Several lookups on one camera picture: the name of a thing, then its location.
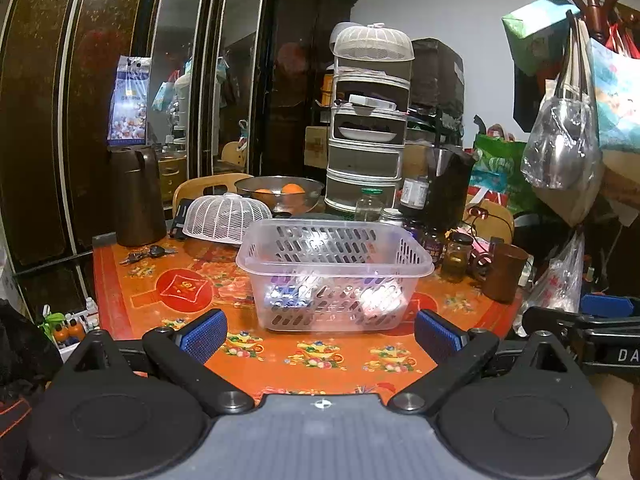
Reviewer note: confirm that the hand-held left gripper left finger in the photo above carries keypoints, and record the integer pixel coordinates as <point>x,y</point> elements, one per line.
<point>202,336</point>

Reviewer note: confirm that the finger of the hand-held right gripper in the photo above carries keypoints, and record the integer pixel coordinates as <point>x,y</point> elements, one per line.
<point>550,319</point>
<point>607,305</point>

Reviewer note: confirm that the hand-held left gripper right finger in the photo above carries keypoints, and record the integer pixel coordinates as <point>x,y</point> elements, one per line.
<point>437,336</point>

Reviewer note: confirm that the white pouch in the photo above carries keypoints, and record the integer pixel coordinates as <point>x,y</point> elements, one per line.
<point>380,302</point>

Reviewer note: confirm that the blue and white box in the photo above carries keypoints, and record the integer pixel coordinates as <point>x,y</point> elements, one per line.
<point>287,297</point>

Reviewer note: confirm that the clear plastic basket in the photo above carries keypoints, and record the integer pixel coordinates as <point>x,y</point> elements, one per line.
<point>330,260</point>

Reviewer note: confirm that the white plastic bag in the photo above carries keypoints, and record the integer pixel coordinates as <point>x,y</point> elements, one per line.
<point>560,280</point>

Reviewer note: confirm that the brown cup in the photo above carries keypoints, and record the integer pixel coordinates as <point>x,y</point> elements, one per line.
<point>505,275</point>

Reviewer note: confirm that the red printed table cover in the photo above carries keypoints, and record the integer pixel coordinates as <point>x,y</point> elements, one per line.
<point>165,285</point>

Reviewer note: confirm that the jar with yellow liquid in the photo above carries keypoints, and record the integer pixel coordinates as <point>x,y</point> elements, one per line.
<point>456,260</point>

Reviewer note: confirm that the purple label jar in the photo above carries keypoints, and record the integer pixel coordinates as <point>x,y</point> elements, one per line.
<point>432,247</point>

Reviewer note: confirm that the key bunch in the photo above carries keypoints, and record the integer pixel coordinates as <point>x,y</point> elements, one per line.
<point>147,255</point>

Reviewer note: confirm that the flat black box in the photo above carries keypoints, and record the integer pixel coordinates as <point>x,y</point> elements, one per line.
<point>180,220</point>

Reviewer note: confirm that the white mesh food cover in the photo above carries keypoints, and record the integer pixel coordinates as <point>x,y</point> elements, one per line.
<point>225,217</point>

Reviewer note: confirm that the white lid glass jar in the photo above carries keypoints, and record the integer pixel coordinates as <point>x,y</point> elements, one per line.
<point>391,216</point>

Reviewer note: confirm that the dark bottle with white label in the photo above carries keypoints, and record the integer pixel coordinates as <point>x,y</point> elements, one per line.
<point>415,195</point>

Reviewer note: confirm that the empty glass jar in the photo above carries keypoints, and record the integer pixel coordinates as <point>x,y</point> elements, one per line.
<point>368,205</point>

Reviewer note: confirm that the brown thermos jug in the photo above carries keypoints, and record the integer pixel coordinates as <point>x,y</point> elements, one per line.
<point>137,200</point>

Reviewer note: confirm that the curved back wooden chair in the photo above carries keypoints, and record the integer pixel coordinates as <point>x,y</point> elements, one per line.
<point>205,185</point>

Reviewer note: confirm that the orange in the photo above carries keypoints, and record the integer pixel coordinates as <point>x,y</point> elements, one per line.
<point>292,189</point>
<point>263,192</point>

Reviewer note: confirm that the metal bowl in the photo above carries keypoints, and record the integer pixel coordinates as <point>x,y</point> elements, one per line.
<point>280,200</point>

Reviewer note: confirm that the green shopping bag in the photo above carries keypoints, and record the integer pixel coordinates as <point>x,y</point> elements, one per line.
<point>500,165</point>

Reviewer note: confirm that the plastic bag with metal bowls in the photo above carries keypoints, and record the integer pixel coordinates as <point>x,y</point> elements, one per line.
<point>562,145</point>

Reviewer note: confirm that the black bag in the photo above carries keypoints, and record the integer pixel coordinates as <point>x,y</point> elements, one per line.
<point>22,390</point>

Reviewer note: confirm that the tiered mesh food rack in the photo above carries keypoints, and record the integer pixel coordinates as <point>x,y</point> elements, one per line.
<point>370,160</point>

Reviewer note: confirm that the blue printed tote bag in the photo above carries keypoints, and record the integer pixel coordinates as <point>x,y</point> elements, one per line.
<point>617,100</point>

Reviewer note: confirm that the white plate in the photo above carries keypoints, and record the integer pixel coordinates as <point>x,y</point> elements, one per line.
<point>365,134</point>

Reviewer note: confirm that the brown cardboard carton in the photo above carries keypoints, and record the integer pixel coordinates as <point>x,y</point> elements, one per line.
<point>317,146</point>

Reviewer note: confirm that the hanging printed packet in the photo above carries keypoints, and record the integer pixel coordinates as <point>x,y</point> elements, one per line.
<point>129,105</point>

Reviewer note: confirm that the flat white box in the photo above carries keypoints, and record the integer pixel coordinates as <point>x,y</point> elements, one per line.
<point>372,102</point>

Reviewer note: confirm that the dark lacquered wardrobe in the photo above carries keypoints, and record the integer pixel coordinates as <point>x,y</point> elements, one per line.
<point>50,110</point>

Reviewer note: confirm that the green gift bag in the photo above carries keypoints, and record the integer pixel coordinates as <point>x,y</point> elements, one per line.
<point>537,35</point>

